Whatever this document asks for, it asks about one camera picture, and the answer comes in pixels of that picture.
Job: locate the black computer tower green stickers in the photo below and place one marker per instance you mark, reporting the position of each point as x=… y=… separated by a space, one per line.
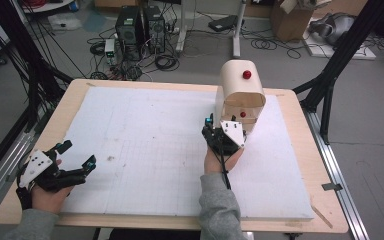
x=129 y=31

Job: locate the black metal frame stand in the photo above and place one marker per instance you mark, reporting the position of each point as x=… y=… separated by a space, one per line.
x=30 y=66
x=340 y=63

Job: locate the white desk leg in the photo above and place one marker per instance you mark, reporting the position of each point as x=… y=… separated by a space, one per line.
x=181 y=28
x=236 y=30

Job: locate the small grey power supply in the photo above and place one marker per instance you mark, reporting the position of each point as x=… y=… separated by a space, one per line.
x=110 y=49

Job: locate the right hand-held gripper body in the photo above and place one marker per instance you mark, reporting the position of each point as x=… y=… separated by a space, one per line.
x=230 y=135

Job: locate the white gridded mat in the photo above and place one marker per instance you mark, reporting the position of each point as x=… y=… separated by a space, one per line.
x=146 y=150

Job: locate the flat black device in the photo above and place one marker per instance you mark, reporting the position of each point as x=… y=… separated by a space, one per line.
x=224 y=23

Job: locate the grey tape piece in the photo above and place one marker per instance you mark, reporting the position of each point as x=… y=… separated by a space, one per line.
x=331 y=186

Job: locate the aluminium rail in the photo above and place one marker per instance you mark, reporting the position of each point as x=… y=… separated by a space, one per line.
x=0 y=173
x=336 y=173

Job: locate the person's left hand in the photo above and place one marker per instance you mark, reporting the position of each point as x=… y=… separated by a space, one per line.
x=48 y=199

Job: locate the grey and black bag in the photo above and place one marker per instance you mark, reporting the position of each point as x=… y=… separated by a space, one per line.
x=334 y=25

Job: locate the open cardboard box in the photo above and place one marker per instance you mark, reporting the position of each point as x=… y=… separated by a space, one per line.
x=290 y=20

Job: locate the wooden bread box red knobs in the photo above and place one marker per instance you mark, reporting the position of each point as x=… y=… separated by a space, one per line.
x=241 y=90

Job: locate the white floor board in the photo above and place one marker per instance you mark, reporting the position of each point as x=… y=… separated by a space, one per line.
x=343 y=51

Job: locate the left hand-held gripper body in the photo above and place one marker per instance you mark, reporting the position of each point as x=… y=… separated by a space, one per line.
x=36 y=165

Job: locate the person's right hand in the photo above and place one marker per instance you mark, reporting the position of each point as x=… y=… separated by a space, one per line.
x=215 y=163

